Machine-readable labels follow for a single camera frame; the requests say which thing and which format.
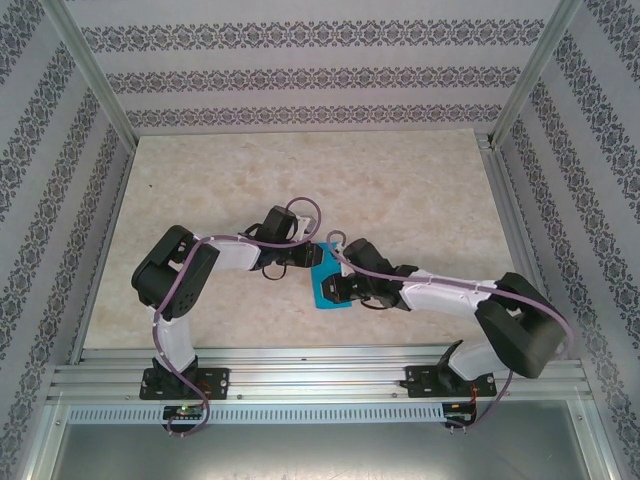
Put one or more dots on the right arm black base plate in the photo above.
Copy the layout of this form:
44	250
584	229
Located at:
416	380

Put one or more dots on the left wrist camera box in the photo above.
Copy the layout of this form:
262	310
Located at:
305	224

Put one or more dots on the sheet metal shelf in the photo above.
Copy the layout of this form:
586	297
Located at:
320	450

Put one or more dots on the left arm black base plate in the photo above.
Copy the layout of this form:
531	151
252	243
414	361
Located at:
220	382

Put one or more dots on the aluminium frame post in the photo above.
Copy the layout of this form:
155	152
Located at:
96	75
531	75

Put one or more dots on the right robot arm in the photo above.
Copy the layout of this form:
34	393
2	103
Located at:
515	325

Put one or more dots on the long aluminium mounting rail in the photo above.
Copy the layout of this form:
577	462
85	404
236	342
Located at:
310	375

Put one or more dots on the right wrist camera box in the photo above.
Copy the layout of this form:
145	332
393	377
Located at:
344	260

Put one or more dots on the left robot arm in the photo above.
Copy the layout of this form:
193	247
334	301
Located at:
175	275

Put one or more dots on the small black control board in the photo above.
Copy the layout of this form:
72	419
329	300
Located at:
457	412
185	412

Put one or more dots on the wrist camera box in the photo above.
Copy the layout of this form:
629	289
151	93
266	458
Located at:
305	224
344	260

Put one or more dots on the blue square paper sheet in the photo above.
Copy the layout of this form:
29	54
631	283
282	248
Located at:
330	260

